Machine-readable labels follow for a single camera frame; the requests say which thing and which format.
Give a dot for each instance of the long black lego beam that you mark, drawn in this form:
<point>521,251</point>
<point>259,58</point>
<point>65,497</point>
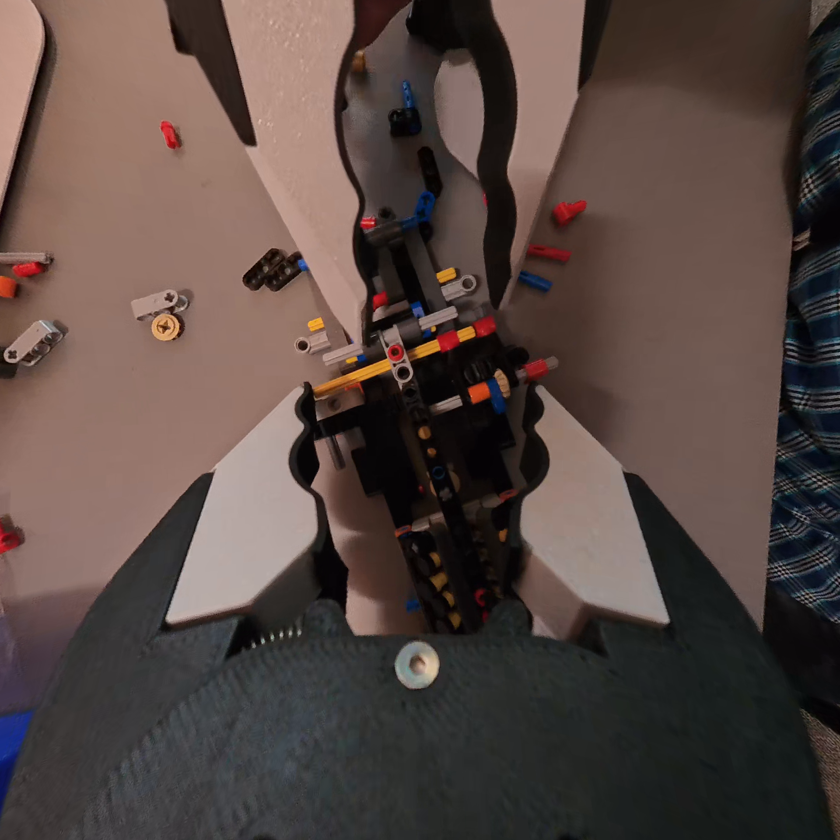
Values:
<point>430,172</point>

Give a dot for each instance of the lego technic car chassis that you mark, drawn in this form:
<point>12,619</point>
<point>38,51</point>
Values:
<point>394,446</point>

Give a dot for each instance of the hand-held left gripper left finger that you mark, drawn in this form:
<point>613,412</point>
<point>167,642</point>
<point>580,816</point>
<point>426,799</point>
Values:
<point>249,525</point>

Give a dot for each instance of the orange lego piece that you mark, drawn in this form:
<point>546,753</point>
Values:
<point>6,287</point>

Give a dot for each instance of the red lego pin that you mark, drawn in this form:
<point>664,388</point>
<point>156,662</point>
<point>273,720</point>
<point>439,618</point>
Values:
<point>548,253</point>

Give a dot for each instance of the white lego beam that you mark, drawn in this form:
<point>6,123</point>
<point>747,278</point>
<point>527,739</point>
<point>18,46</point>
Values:
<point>36,341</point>

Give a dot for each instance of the black connector with blue pin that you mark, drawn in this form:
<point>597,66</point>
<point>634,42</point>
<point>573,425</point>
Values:
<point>403,121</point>

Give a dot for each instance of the red lego axle connector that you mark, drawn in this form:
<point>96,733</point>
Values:
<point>9,542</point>
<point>564,213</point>

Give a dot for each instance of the tan lego gear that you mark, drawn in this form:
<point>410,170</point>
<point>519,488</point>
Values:
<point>167,327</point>

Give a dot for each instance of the short black lego beam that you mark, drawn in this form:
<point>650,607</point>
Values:
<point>259,269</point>
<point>283,274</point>

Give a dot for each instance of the light grey lego piece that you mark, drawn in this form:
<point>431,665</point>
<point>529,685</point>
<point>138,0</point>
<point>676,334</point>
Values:
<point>151,305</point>

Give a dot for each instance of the person's blue plaid clothing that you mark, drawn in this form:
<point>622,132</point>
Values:
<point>810,328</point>

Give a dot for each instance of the blue plastic bin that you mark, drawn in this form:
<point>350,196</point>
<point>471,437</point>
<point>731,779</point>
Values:
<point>12,741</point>

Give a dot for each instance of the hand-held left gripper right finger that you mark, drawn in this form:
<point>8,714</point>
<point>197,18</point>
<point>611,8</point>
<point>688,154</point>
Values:
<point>590,525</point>

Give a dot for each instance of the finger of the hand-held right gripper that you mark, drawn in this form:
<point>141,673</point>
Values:
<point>289,98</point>
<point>544,79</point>

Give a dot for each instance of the pale rounded board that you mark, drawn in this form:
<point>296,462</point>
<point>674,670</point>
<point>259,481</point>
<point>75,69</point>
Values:
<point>16,85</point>

